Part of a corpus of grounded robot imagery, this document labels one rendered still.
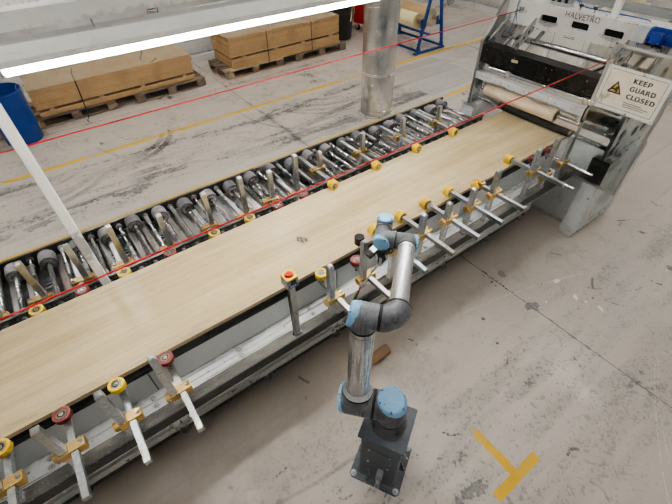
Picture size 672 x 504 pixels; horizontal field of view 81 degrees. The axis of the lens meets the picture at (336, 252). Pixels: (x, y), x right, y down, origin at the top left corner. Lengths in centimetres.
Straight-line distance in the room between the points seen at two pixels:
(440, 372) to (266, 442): 134
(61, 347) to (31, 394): 27
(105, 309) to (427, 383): 220
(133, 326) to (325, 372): 140
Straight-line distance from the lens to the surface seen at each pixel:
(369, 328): 165
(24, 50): 160
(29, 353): 272
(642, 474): 341
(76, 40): 161
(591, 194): 440
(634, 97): 401
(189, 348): 242
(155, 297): 262
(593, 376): 362
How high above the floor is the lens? 274
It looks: 44 degrees down
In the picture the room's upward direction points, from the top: 1 degrees counter-clockwise
